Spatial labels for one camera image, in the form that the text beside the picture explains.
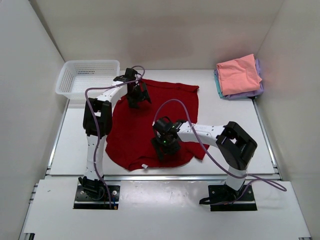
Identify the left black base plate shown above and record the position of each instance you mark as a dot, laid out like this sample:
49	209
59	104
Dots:
100	201

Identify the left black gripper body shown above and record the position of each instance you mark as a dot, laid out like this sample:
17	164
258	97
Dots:
137	91

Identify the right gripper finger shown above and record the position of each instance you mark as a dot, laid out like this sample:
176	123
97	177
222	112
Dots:
173	147
159	148

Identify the folded pink t shirt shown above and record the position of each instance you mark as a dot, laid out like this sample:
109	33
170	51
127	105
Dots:
238	75

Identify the aluminium rail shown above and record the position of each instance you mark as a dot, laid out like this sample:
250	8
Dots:
275	176

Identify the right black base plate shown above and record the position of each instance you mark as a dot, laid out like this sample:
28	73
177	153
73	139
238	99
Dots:
222	198

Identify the folded teal t shirt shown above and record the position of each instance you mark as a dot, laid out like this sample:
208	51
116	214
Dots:
217	83

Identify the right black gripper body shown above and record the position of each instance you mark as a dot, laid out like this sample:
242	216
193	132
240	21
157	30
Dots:
164	142

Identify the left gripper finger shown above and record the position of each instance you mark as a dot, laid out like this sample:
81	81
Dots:
145	93
132	103

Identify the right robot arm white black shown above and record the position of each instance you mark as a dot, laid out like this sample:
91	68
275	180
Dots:
235	144

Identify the white plastic basket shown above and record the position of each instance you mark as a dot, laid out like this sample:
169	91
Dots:
78	75

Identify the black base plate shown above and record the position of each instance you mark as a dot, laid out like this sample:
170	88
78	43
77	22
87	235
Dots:
222	198
100	201

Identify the red t shirt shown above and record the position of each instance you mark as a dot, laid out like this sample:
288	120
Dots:
129	141

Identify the folded purple t shirt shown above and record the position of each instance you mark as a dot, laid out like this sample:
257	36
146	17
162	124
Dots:
250	94

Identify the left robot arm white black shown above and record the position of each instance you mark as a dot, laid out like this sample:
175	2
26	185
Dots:
98	122

